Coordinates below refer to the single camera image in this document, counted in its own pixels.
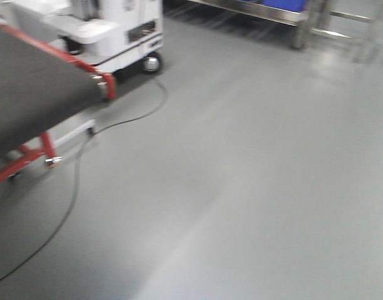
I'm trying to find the stainless steel shelf rack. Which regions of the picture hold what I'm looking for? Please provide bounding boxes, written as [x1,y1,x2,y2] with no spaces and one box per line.
[196,1,383,63]

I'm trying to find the white wheeled machine cart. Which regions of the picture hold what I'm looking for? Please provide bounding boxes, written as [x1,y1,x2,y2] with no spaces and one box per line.
[6,0,163,74]

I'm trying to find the black floor cable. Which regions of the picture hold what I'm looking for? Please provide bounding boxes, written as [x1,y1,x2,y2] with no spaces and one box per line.
[0,77,169,287]

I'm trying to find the red conveyor frame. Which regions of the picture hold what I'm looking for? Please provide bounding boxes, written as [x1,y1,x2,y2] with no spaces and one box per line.
[0,22,116,183]

